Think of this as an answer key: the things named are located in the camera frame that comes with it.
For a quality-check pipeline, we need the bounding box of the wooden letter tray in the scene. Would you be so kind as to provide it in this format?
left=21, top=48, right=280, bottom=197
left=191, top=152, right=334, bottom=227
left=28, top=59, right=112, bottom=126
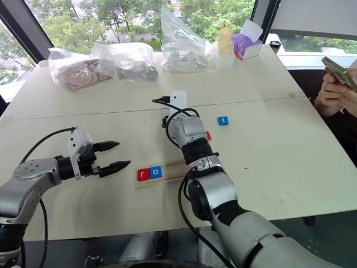
left=134, top=159, right=188, bottom=190

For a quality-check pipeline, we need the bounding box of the dark slanted window pillar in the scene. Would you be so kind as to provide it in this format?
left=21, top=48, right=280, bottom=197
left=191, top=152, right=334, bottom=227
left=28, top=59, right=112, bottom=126
left=0, top=0, right=54, bottom=56

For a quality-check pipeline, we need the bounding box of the person's left hand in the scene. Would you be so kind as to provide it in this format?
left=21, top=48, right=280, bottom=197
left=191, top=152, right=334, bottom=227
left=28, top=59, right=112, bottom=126
left=343, top=88, right=357, bottom=118

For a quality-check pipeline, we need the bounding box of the translucent white container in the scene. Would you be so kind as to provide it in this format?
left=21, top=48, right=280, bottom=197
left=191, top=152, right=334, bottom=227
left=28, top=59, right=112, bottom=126
left=214, top=51, right=235, bottom=71

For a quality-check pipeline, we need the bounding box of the dark upright window pillar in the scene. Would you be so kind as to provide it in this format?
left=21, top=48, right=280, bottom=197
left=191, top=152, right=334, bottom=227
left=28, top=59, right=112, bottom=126
left=250, top=0, right=280, bottom=36

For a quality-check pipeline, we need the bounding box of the red letter r block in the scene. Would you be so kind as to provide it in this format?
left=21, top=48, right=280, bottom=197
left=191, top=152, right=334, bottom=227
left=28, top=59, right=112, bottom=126
left=137, top=167, right=151, bottom=182

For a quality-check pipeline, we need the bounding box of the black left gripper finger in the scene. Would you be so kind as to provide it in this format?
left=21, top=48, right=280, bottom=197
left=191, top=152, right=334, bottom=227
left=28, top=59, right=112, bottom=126
left=99, top=160, right=132, bottom=179
left=93, top=140, right=120, bottom=153

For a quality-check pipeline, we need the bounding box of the person's right hand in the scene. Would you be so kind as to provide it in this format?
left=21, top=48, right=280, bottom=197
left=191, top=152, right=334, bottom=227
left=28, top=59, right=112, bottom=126
left=314, top=73, right=353, bottom=118

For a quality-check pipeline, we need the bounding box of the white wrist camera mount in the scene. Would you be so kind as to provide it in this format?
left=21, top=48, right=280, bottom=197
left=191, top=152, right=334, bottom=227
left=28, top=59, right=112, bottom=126
left=170, top=90, right=187, bottom=113
left=66, top=128, right=95, bottom=180

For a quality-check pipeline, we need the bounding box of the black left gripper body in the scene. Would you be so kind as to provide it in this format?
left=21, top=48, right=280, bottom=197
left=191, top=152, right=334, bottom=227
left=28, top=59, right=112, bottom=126
left=79, top=144, right=102, bottom=179

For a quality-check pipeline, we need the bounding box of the blue letter o block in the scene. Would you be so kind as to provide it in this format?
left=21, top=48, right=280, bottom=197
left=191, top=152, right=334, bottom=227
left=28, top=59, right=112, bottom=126
left=149, top=165, right=163, bottom=180

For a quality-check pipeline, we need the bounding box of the purple tissue box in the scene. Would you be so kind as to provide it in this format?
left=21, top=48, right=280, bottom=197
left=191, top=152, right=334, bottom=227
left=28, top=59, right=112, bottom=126
left=231, top=18, right=264, bottom=61

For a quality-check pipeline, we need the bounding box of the pink cloth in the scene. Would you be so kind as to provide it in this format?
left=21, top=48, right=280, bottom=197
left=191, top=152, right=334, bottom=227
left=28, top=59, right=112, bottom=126
left=62, top=59, right=113, bottom=92

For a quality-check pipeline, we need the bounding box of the tall clear plastic bag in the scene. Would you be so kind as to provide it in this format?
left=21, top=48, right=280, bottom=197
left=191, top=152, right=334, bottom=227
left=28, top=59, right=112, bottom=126
left=160, top=4, right=218, bottom=74

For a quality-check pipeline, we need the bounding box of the person's dark clothed body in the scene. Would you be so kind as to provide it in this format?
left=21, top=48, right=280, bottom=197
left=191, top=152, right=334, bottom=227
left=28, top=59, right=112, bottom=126
left=317, top=107, right=357, bottom=170

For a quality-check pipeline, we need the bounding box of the clear bag with pink cloth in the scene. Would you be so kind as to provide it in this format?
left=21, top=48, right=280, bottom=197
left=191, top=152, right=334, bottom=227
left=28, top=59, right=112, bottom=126
left=47, top=46, right=118, bottom=93

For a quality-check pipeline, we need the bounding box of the grey dark device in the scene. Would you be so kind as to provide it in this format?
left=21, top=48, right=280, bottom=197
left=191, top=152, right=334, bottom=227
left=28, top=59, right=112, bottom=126
left=117, top=65, right=158, bottom=82

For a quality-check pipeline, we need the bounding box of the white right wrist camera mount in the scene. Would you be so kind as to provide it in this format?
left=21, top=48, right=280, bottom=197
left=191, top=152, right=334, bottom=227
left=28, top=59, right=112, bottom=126
left=170, top=90, right=187, bottom=113

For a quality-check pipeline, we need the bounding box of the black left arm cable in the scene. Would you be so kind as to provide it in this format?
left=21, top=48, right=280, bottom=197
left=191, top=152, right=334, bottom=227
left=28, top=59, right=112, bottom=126
left=19, top=127, right=78, bottom=268

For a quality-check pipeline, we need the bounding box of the silver rounded robot leg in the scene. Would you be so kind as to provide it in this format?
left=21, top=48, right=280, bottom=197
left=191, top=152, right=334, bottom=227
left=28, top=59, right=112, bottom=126
left=119, top=231, right=163, bottom=264
left=197, top=227, right=224, bottom=268

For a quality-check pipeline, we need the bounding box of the smartphone in tan case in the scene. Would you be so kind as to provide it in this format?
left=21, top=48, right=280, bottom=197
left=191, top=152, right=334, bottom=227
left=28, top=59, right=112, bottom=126
left=321, top=55, right=357, bottom=92

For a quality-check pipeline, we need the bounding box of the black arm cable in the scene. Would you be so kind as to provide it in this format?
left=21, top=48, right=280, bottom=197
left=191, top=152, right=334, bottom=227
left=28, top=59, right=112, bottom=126
left=152, top=96, right=237, bottom=268
left=19, top=127, right=78, bottom=268

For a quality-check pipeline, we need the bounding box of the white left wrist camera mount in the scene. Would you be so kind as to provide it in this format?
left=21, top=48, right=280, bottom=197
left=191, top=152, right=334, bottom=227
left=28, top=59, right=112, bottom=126
left=66, top=128, right=95, bottom=180

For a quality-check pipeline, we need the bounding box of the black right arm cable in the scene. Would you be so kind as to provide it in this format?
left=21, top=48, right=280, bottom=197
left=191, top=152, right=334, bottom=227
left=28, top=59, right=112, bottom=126
left=152, top=96, right=237, bottom=268

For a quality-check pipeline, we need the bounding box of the yellow cup stack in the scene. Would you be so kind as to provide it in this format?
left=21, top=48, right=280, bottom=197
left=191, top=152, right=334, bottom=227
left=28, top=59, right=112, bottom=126
left=218, top=27, right=234, bottom=55

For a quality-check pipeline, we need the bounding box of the clear bag with grey device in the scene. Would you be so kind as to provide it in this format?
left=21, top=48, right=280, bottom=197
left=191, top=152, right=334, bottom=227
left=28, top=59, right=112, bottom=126
left=91, top=41, right=160, bottom=83

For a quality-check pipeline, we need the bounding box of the small black bracket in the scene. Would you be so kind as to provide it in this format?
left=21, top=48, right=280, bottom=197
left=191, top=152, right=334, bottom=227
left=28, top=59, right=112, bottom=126
left=84, top=254, right=104, bottom=268

